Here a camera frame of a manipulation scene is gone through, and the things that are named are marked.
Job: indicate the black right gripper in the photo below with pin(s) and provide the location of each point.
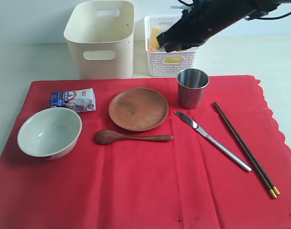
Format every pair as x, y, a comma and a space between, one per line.
201, 20

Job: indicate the yellow lemon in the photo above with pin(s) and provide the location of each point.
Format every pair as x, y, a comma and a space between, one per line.
173, 60

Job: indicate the yellow cheese wedge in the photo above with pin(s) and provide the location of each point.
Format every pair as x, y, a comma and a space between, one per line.
153, 37

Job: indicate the fried chicken piece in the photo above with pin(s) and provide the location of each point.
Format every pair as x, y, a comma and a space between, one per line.
153, 49

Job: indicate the stainless steel cup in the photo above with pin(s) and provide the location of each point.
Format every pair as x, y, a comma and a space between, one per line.
191, 85

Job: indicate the round wooden plate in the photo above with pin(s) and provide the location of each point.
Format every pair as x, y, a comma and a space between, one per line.
138, 109

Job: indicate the blue white milk carton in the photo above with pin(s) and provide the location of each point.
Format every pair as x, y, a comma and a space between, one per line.
76, 100

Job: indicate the dark wooden spoon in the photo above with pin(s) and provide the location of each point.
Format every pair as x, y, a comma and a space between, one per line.
106, 136

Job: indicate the pale green ceramic bowl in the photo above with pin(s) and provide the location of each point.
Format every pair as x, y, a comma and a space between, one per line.
51, 133

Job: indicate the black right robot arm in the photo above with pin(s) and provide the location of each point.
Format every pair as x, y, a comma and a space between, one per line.
263, 8

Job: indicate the white perforated plastic basket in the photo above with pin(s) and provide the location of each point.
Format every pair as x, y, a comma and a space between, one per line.
156, 65

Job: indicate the cream plastic bin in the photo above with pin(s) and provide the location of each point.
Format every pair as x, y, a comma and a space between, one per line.
100, 37

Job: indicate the stainless steel table knife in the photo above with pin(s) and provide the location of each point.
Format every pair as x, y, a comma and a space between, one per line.
189, 121

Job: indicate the red tablecloth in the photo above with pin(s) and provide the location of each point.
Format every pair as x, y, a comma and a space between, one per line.
182, 184

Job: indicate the brown chopstick upper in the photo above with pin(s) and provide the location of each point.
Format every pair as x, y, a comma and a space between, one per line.
245, 145

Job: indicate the brown chopstick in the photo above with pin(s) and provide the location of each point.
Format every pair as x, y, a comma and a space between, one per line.
245, 145
242, 149

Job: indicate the brown chopstick lower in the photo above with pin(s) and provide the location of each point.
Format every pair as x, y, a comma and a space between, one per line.
242, 149

